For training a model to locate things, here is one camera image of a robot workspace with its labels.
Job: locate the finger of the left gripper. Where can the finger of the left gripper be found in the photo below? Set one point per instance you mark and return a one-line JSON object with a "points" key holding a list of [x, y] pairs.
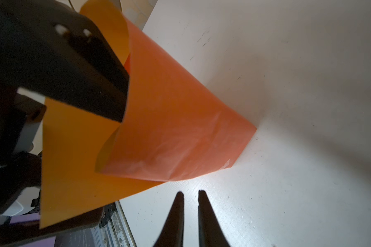
{"points": [[49, 49]]}

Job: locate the yellow orange wrapping paper sheet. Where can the yellow orange wrapping paper sheet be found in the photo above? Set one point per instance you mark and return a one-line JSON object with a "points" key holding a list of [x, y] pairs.
{"points": [[174, 129]]}

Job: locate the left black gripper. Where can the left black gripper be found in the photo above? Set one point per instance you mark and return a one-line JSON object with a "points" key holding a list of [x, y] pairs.
{"points": [[20, 118]]}

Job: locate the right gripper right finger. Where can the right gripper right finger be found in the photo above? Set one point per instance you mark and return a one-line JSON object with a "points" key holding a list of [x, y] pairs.
{"points": [[209, 231]]}

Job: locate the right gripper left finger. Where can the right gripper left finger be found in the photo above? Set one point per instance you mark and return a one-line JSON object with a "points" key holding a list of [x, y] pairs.
{"points": [[173, 229]]}

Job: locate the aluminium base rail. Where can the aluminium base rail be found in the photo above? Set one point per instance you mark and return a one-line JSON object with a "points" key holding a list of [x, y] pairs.
{"points": [[113, 231]]}

